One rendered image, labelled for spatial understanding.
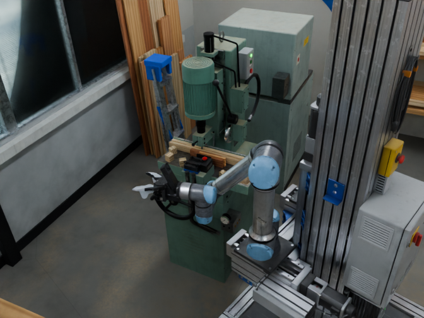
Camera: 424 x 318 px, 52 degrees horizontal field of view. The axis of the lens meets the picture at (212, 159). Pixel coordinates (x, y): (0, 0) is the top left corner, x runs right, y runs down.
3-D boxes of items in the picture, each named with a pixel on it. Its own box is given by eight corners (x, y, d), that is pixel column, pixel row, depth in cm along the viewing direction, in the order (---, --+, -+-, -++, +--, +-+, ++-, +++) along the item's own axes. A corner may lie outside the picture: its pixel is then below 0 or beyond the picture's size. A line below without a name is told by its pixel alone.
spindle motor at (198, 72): (179, 117, 245) (175, 65, 227) (194, 103, 257) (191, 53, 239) (206, 123, 238) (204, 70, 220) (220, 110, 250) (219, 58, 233)
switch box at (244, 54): (237, 78, 255) (237, 52, 246) (244, 72, 263) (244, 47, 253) (247, 80, 253) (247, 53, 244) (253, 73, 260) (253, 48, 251)
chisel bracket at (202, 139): (192, 146, 257) (192, 134, 252) (203, 135, 267) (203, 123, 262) (203, 149, 254) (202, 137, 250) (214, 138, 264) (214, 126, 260)
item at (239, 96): (230, 111, 258) (229, 88, 249) (236, 104, 264) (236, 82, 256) (243, 113, 255) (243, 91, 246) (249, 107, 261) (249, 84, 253)
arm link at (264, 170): (276, 243, 200) (284, 145, 169) (271, 267, 188) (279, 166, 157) (251, 238, 203) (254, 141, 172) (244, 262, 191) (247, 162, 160)
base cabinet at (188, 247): (168, 262, 313) (159, 185, 272) (206, 213, 354) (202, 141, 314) (224, 284, 295) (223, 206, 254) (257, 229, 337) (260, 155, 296)
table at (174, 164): (149, 176, 258) (147, 169, 254) (175, 151, 280) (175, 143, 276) (241, 206, 234) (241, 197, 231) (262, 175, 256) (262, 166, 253)
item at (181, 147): (169, 147, 273) (168, 142, 270) (171, 146, 274) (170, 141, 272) (269, 175, 247) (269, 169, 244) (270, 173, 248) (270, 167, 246)
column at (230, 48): (200, 149, 288) (195, 45, 246) (216, 134, 304) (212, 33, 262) (231, 158, 279) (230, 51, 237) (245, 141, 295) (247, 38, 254)
